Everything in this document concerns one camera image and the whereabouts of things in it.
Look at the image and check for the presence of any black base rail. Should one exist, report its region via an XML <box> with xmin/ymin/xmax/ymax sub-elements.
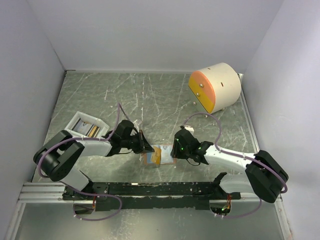
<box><xmin>62</xmin><ymin>182</ymin><xmax>229</xmax><ymax>212</ymax></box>

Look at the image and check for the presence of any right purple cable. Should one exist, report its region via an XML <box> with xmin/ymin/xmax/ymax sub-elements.
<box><xmin>183</xmin><ymin>112</ymin><xmax>288</xmax><ymax>219</ymax></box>

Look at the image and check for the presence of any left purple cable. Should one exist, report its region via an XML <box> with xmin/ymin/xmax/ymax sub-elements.
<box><xmin>37</xmin><ymin>102</ymin><xmax>131</xmax><ymax>221</ymax></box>

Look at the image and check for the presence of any cards stack in tray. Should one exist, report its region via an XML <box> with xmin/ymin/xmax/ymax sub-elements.
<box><xmin>71</xmin><ymin>118</ymin><xmax>100</xmax><ymax>138</ymax></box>

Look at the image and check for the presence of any purple cable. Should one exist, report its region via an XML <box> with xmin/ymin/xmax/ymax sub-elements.
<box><xmin>37</xmin><ymin>102</ymin><xmax>131</xmax><ymax>221</ymax></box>
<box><xmin>183</xmin><ymin>112</ymin><xmax>288</xmax><ymax>219</ymax></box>

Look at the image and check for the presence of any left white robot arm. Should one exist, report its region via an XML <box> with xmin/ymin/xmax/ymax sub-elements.
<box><xmin>33</xmin><ymin>120</ymin><xmax>155</xmax><ymax>200</ymax></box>

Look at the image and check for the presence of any brown leather card holder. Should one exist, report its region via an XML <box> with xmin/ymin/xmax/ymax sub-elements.
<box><xmin>140</xmin><ymin>144</ymin><xmax>177</xmax><ymax>166</ymax></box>

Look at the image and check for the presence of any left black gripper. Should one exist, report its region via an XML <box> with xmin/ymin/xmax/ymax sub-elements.
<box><xmin>121</xmin><ymin>129</ymin><xmax>155</xmax><ymax>154</ymax></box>

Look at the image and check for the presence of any cream round drawer cabinet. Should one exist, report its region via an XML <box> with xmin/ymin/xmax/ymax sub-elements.
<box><xmin>188</xmin><ymin>62</ymin><xmax>242</xmax><ymax>114</ymax></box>

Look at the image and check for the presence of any white card tray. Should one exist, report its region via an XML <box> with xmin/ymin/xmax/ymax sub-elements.
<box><xmin>64</xmin><ymin>111</ymin><xmax>110</xmax><ymax>138</ymax></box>

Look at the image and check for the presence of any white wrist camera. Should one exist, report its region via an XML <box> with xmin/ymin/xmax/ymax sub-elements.
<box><xmin>181</xmin><ymin>125</ymin><xmax>195</xmax><ymax>135</ymax></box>
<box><xmin>133</xmin><ymin>119</ymin><xmax>142</xmax><ymax>129</ymax></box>

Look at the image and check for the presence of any gold credit card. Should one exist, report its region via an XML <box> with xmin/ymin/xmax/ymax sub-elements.
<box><xmin>150</xmin><ymin>146</ymin><xmax>162</xmax><ymax>165</ymax></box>

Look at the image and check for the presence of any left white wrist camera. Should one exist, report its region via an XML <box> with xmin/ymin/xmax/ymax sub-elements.
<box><xmin>133</xmin><ymin>119</ymin><xmax>142</xmax><ymax>129</ymax></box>

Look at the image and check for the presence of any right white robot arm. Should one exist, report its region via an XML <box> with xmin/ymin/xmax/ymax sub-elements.
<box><xmin>171</xmin><ymin>128</ymin><xmax>289</xmax><ymax>203</ymax></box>

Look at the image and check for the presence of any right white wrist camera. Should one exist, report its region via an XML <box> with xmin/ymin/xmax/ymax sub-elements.
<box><xmin>181</xmin><ymin>125</ymin><xmax>195</xmax><ymax>135</ymax></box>

